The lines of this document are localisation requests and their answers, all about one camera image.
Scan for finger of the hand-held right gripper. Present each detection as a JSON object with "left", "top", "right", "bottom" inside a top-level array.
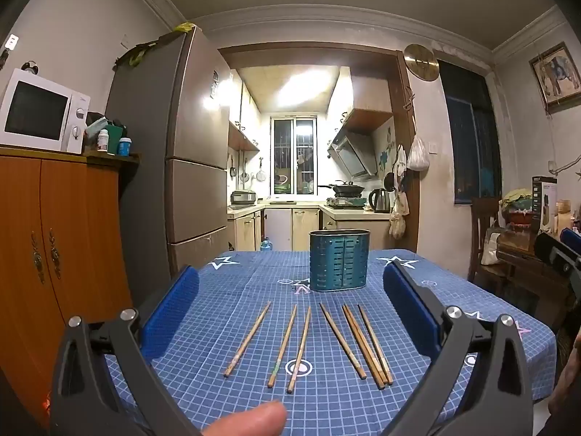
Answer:
[
  {"left": 560, "top": 228, "right": 581, "bottom": 257},
  {"left": 534, "top": 231, "right": 581, "bottom": 282}
]

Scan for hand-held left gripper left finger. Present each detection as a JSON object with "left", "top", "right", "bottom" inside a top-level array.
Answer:
[{"left": 49, "top": 264, "right": 203, "bottom": 436}]

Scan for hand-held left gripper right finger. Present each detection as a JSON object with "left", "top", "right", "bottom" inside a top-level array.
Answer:
[{"left": 382, "top": 261, "right": 535, "bottom": 436}]

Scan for wooden chopstick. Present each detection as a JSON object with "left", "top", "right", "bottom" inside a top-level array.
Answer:
[
  {"left": 223, "top": 301, "right": 272, "bottom": 378},
  {"left": 342, "top": 304, "right": 386, "bottom": 390},
  {"left": 345, "top": 304, "right": 390, "bottom": 386},
  {"left": 286, "top": 306, "right": 312, "bottom": 394},
  {"left": 267, "top": 304, "right": 298, "bottom": 388},
  {"left": 358, "top": 304, "right": 394, "bottom": 384}
]

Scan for row of wooden chopsticks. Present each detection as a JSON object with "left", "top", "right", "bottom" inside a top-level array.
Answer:
[{"left": 319, "top": 302, "right": 367, "bottom": 380}]

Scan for blue metal utensil holder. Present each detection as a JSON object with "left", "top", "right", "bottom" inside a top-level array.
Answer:
[{"left": 309, "top": 229, "right": 369, "bottom": 292}]

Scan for person's right forearm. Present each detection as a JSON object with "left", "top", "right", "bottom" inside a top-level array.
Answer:
[{"left": 547, "top": 327, "right": 581, "bottom": 436}]

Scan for person's left hand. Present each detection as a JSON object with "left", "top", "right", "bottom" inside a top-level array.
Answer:
[{"left": 200, "top": 401, "right": 288, "bottom": 436}]

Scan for dark wooden side table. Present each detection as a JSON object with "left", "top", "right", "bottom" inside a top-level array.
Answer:
[{"left": 497, "top": 236, "right": 573, "bottom": 328}]

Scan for black cardboard box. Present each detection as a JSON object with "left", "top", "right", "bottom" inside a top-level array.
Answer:
[{"left": 532, "top": 176, "right": 559, "bottom": 237}]

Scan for dark wooden chair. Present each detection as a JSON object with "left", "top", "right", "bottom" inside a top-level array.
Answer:
[{"left": 467, "top": 197, "right": 509, "bottom": 296}]

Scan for blue checkered star tablecloth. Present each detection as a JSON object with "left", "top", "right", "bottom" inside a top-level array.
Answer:
[{"left": 104, "top": 249, "right": 558, "bottom": 436}]

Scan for beige hanging bag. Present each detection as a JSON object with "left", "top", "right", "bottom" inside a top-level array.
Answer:
[{"left": 388, "top": 191, "right": 411, "bottom": 239}]

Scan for steel electric kettle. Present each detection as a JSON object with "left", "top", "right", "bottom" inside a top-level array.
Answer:
[{"left": 369, "top": 188, "right": 392, "bottom": 214}]

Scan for gas stove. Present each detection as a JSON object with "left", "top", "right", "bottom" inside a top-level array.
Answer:
[{"left": 327, "top": 195, "right": 367, "bottom": 210}]

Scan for beige kitchen counter cabinets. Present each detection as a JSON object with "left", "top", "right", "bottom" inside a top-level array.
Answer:
[{"left": 227, "top": 202, "right": 392, "bottom": 253}]

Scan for black wok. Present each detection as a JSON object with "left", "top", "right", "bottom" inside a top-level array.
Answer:
[{"left": 318, "top": 181, "right": 366, "bottom": 197}]

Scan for dark window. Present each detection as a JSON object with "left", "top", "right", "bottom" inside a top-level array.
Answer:
[{"left": 438, "top": 59, "right": 502, "bottom": 205}]

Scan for white hanging cloth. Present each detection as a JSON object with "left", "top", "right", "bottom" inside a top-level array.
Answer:
[{"left": 393, "top": 144, "right": 408, "bottom": 178}]

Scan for white hanging plastic bag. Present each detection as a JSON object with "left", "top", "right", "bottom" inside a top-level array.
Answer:
[{"left": 406, "top": 135, "right": 430, "bottom": 172}]

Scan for orange wooden cabinet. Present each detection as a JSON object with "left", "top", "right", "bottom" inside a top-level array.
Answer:
[{"left": 0, "top": 145, "right": 141, "bottom": 428}]

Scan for steel range hood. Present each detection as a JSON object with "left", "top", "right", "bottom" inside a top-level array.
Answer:
[{"left": 328, "top": 136, "right": 378, "bottom": 180}]

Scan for green box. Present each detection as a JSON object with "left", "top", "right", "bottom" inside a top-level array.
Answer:
[{"left": 106, "top": 122, "right": 128, "bottom": 153}]

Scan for brown three-door refrigerator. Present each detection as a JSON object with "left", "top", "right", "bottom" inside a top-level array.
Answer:
[{"left": 105, "top": 25, "right": 231, "bottom": 278}]

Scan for barred kitchen window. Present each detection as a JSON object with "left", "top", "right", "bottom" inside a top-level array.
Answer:
[{"left": 271, "top": 117, "right": 317, "bottom": 196}]

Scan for beige cabinet above hood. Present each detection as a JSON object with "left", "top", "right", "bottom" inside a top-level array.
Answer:
[{"left": 338, "top": 66, "right": 393, "bottom": 134}]

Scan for white microwave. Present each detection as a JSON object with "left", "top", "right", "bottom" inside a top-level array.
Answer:
[{"left": 0, "top": 68, "right": 92, "bottom": 155}]

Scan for dark green bag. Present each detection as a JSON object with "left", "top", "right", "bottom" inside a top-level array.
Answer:
[{"left": 113, "top": 41, "right": 157, "bottom": 69}]

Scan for framed wall picture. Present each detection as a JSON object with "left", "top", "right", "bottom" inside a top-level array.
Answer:
[{"left": 529, "top": 42, "right": 581, "bottom": 114}]

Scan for beige wall cabinets brown base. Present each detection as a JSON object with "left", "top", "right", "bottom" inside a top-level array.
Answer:
[{"left": 228, "top": 70, "right": 261, "bottom": 152}]

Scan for gold wall clock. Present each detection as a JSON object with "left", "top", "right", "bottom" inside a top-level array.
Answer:
[{"left": 403, "top": 44, "right": 439, "bottom": 81}]

